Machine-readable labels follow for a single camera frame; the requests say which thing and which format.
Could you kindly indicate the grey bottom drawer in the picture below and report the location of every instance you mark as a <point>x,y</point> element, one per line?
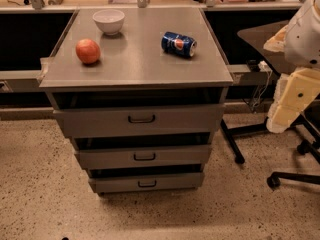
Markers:
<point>146,183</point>

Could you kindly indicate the grey drawer cabinet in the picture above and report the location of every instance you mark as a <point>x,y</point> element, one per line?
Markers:
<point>134,71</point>

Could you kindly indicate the grey middle drawer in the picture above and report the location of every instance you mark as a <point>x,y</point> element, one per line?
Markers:
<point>143,157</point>

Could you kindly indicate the white power plug with cables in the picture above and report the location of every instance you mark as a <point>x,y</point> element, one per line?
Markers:
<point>264,74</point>

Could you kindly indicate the blue pepsi can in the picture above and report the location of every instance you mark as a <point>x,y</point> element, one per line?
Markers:
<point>178,44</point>

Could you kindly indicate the black tilted stand table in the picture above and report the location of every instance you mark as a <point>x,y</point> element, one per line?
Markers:
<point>252,79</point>

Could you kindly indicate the grey drawer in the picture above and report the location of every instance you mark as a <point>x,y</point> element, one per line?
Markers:
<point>143,157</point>
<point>146,183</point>
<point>138,121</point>

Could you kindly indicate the white bowl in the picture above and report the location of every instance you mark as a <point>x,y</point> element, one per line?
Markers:
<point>109,21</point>

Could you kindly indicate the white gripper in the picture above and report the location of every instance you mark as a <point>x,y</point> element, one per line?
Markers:
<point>302,40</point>

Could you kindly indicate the red apple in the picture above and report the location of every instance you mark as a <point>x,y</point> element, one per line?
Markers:
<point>87,51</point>

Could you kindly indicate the grey top drawer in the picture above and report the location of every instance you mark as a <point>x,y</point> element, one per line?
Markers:
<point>138,121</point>

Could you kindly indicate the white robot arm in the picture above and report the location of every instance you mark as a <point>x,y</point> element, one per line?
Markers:
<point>300,42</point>

